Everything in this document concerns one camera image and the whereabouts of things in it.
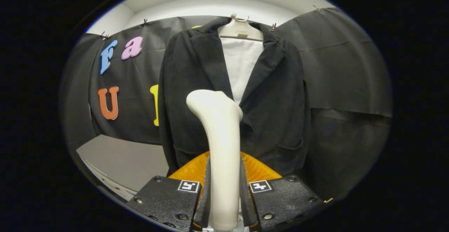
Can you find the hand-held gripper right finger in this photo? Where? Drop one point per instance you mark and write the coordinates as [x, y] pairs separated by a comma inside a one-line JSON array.
[[247, 211]]

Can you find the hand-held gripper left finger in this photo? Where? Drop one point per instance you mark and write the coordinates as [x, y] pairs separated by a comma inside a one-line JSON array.
[[204, 212]]

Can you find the black blazer jacket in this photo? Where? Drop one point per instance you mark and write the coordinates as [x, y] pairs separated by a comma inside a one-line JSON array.
[[273, 112]]

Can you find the white shirt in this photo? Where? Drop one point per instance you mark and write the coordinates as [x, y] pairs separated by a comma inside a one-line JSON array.
[[242, 67]]

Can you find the cream clothes hanger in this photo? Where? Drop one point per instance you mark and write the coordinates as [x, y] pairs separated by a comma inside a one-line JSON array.
[[240, 32]]

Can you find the small cardboard box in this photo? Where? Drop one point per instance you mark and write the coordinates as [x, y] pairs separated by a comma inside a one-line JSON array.
[[328, 200]]

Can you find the grey table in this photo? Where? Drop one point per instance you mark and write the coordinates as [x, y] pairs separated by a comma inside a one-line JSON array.
[[126, 158]]

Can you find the dark grey board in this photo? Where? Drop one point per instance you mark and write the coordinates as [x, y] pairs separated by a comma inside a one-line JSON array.
[[343, 147]]

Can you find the plain black backdrop cloth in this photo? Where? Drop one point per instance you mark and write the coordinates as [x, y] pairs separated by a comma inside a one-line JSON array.
[[333, 67]]

